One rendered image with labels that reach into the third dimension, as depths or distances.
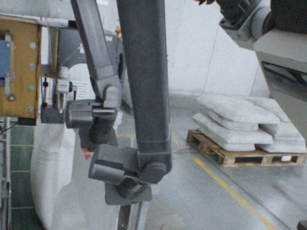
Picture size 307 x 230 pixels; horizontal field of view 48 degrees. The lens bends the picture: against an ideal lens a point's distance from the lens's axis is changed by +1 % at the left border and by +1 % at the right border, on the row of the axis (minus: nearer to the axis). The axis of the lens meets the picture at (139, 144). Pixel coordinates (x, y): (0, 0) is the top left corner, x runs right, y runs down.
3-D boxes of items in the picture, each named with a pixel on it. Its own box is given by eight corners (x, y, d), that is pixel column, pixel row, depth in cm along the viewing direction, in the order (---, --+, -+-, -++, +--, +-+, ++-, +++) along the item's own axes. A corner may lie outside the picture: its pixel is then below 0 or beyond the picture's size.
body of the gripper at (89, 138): (77, 131, 96) (82, 114, 91) (112, 131, 100) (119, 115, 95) (80, 150, 93) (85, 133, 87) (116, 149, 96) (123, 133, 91)
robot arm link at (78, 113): (119, 85, 83) (109, 80, 90) (72, 83, 78) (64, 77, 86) (115, 133, 87) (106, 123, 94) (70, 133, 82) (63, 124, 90)
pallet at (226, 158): (303, 164, 421) (308, 154, 416) (222, 167, 374) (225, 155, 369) (259, 139, 491) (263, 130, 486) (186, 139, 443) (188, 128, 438)
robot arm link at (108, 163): (169, 170, 57) (168, 133, 63) (103, 152, 54) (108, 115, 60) (143, 205, 66) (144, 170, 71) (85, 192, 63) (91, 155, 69)
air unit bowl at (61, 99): (66, 111, 117) (67, 93, 115) (56, 110, 116) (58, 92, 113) (64, 108, 119) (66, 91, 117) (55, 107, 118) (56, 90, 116)
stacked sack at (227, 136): (274, 146, 389) (278, 134, 384) (225, 146, 363) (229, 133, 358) (250, 133, 425) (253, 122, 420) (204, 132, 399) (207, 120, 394)
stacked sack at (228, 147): (256, 152, 392) (259, 142, 387) (223, 152, 376) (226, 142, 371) (224, 131, 449) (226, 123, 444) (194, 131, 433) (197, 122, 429)
